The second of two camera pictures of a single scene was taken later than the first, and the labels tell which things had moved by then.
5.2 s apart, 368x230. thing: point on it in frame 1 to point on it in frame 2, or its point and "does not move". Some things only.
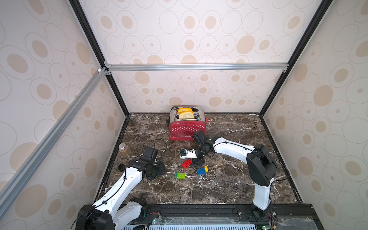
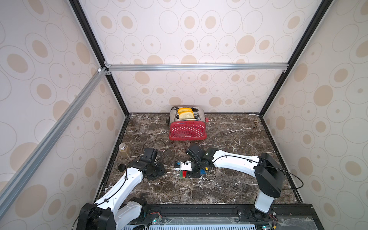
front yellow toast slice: [186, 115] does not move
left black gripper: [162, 169] does not move
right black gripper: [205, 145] to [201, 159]
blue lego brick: [201, 171] does not move
